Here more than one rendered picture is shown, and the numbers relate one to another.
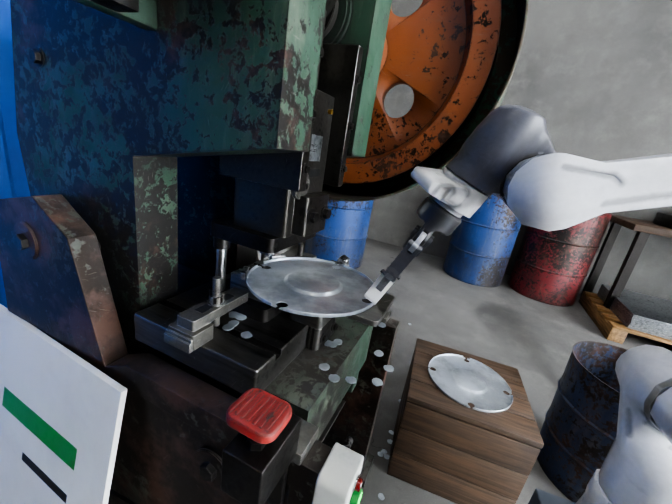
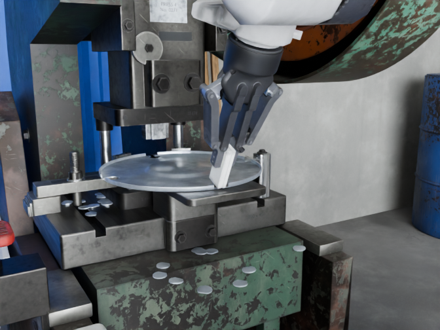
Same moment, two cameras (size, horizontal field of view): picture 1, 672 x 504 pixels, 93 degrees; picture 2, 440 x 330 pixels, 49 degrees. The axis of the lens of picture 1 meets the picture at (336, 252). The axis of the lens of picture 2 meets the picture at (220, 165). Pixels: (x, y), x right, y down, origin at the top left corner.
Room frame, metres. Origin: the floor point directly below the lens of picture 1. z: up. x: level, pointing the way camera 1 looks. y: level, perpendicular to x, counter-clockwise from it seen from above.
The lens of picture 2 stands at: (0.03, -0.55, 0.98)
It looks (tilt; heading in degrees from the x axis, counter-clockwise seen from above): 13 degrees down; 39
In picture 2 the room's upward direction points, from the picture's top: straight up
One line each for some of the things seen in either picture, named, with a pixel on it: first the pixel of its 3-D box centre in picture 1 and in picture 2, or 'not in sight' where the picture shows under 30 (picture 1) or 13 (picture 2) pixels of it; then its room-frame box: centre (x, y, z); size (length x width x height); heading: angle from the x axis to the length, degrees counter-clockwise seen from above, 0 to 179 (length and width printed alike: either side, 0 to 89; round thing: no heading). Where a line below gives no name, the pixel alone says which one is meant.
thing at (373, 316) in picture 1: (328, 315); (194, 210); (0.63, -0.01, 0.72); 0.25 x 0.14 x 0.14; 69
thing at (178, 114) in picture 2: (267, 234); (152, 116); (0.70, 0.16, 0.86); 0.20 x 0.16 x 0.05; 159
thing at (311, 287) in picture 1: (313, 282); (181, 167); (0.65, 0.04, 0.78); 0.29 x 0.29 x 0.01
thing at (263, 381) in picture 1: (262, 307); (156, 207); (0.70, 0.16, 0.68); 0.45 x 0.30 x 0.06; 159
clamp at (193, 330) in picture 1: (212, 303); (71, 179); (0.54, 0.22, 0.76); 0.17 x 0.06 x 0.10; 159
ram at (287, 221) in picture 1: (292, 158); (159, 24); (0.68, 0.12, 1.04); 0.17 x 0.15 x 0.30; 69
